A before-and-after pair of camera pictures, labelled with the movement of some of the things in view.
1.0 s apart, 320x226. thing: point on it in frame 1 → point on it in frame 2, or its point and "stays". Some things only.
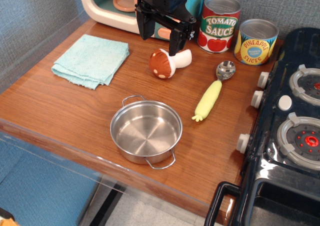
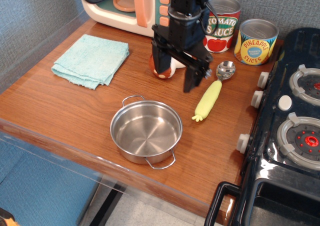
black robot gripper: (167, 3) → (185, 33)
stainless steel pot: (148, 130) stays
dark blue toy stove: (280, 182) stays
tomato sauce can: (220, 16) stays
